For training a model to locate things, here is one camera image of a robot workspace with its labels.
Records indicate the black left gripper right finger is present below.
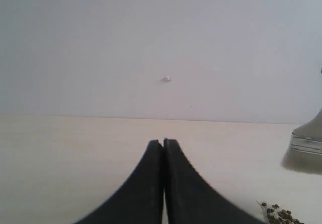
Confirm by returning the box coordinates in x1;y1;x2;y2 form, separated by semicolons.
163;138;261;224

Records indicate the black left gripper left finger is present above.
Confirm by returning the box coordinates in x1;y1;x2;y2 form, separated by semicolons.
78;140;164;224

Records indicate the white wooden paint brush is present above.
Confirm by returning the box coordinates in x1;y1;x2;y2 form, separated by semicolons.
281;112;321;175

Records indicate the rice and red beans pile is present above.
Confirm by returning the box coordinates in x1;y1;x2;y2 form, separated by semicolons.
257;201;303;224

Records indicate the small white wall hook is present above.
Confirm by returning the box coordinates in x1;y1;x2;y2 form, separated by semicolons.
161;76;172;83

